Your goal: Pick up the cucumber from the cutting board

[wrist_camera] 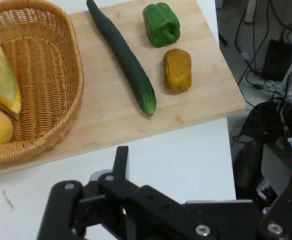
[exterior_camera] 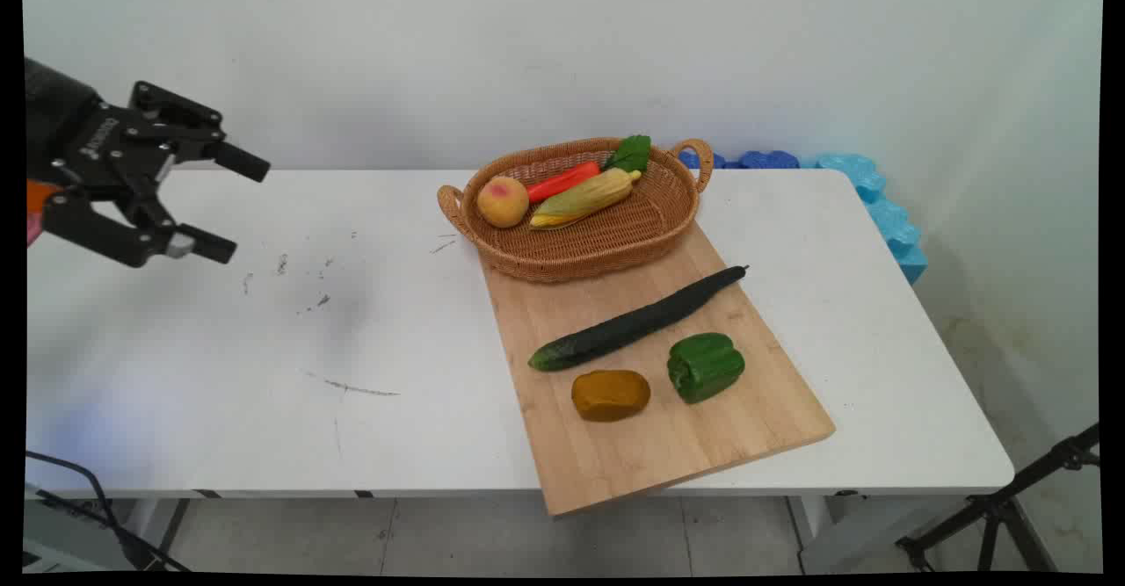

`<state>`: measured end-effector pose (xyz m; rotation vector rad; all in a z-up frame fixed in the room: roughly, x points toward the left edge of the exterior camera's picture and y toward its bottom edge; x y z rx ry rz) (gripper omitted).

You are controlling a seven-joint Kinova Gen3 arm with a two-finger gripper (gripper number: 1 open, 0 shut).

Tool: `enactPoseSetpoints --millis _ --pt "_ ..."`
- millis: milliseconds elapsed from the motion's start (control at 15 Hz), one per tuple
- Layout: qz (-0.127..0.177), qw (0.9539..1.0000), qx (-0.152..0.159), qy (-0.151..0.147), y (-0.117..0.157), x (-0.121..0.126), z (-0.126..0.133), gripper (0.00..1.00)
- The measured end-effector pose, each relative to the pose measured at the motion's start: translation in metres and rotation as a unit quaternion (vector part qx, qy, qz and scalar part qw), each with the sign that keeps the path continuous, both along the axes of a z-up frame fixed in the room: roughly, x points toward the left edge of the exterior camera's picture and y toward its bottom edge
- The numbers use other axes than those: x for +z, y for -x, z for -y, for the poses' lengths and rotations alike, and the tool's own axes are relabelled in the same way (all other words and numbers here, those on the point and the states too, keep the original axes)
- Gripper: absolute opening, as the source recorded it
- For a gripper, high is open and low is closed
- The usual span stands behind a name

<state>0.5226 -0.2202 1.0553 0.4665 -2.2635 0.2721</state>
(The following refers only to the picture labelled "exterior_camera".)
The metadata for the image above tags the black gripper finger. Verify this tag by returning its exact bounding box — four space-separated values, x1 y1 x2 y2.
42 177 239 269
130 80 272 184

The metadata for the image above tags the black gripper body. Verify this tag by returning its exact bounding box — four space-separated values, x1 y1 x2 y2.
25 58 174 198

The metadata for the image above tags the dark green toy cucumber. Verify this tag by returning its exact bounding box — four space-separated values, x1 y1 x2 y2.
527 264 751 373

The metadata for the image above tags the orange pink object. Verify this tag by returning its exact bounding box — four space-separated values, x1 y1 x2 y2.
25 179 61 248

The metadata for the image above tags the white table leg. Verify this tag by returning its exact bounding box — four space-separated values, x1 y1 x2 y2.
123 496 192 565
787 494 846 574

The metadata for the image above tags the toy peach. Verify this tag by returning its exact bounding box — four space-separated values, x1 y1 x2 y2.
476 176 531 230

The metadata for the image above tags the red carrot with green leaves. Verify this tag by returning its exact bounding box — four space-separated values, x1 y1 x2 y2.
526 134 653 205

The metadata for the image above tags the yellow toy corn cob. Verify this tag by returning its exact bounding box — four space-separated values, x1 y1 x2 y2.
529 168 643 230

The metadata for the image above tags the woven wicker basket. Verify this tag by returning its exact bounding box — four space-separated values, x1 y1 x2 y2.
437 136 714 285

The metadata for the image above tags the brown toy potato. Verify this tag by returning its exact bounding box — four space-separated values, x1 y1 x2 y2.
570 369 653 423

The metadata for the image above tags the green toy bell pepper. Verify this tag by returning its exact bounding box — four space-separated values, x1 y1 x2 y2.
666 332 747 406

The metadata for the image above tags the wooden cutting board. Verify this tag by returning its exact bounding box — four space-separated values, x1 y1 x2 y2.
479 220 837 518

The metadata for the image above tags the light blue foam block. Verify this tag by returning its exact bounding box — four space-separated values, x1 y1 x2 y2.
816 153 930 286

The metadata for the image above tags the black tripod stand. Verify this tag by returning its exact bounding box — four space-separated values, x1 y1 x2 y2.
895 423 1102 575

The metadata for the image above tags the thin black floor cable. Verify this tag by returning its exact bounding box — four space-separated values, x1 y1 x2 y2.
25 450 192 575

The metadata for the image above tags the grey base frame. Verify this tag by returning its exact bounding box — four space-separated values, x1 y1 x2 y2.
25 485 142 573

